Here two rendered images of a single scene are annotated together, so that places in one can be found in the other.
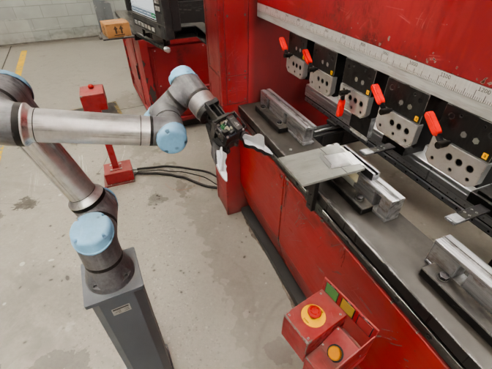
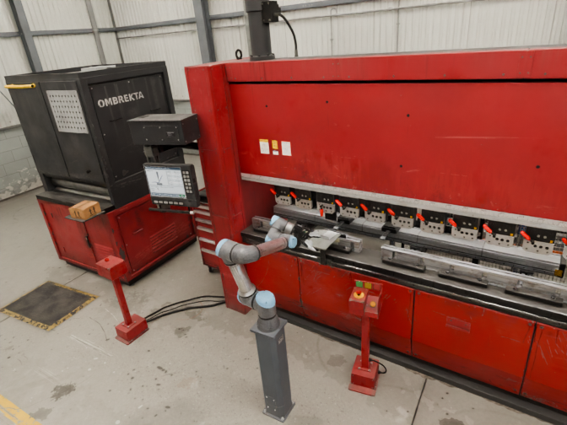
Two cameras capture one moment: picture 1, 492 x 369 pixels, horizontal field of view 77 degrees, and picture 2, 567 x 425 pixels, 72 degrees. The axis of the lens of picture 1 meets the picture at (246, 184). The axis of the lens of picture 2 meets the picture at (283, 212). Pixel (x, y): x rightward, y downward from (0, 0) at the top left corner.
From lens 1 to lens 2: 1.98 m
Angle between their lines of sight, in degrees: 30
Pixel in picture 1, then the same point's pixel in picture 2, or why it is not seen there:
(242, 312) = (302, 357)
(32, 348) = not seen: outside the picture
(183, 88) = (280, 223)
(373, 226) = (356, 255)
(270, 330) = (324, 355)
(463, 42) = (362, 181)
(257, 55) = (245, 199)
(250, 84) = (244, 217)
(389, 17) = (332, 176)
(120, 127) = (279, 243)
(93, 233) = (269, 297)
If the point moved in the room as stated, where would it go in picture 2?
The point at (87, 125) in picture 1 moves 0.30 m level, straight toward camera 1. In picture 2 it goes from (272, 245) to (319, 254)
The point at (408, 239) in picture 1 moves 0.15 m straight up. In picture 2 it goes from (371, 254) to (371, 237)
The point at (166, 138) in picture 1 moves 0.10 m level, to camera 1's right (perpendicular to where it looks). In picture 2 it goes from (293, 241) to (305, 236)
